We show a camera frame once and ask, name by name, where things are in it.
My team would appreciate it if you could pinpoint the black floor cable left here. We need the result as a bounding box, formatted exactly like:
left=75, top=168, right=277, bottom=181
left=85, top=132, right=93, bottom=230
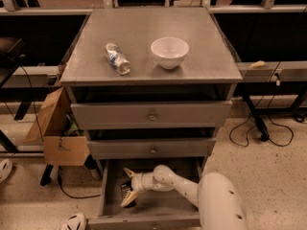
left=57, top=166, right=102, bottom=200

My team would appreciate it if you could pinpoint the black rxbar chocolate bar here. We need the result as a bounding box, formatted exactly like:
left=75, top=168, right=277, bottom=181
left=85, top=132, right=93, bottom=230
left=120, top=182, right=136, bottom=208

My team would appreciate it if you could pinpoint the small foam piece on rail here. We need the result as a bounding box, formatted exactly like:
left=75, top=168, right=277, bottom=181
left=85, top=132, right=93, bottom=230
left=248, top=60, right=265, bottom=69

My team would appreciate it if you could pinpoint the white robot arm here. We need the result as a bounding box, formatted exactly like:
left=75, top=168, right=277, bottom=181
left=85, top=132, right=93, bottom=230
left=121, top=165, right=248, bottom=230

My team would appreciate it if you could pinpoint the grey top drawer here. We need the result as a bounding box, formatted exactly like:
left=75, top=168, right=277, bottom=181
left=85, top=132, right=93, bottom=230
left=71, top=101, right=232, bottom=130

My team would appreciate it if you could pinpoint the grey bottom drawer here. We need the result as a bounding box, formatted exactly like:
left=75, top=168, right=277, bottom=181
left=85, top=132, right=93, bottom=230
left=88, top=158, right=201, bottom=230

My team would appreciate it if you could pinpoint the grey drawer cabinet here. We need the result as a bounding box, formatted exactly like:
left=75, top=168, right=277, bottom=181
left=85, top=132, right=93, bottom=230
left=59, top=7, right=244, bottom=230

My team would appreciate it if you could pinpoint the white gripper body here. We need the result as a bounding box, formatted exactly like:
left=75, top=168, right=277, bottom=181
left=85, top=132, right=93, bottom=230
left=131, top=172, right=173, bottom=194

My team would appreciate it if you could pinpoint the grey middle drawer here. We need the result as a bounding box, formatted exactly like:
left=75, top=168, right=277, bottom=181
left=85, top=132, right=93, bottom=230
left=87, top=138, right=216, bottom=159

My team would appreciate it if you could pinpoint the clear plastic water bottle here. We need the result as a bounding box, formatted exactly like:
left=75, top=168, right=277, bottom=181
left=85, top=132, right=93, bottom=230
left=105, top=43, right=130, bottom=76

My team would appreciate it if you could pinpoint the white ceramic bowl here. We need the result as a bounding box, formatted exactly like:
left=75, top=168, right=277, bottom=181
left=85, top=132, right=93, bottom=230
left=151, top=37, right=189, bottom=69

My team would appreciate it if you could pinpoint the brown cardboard box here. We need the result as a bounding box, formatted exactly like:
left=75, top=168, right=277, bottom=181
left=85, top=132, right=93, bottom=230
left=24, top=87, right=90, bottom=166

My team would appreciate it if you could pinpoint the black floor cable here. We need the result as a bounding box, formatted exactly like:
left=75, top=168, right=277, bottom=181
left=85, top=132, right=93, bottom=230
left=228, top=70, right=295, bottom=148
left=57, top=166, right=102, bottom=200

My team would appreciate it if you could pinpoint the black floor cable right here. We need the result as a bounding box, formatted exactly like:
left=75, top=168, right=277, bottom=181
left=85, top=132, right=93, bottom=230
left=228, top=70, right=295, bottom=148

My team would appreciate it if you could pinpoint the grey drawer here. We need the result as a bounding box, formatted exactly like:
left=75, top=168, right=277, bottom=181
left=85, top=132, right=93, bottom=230
left=71, top=101, right=232, bottom=130
left=87, top=138, right=216, bottom=159
left=88, top=158, right=201, bottom=230

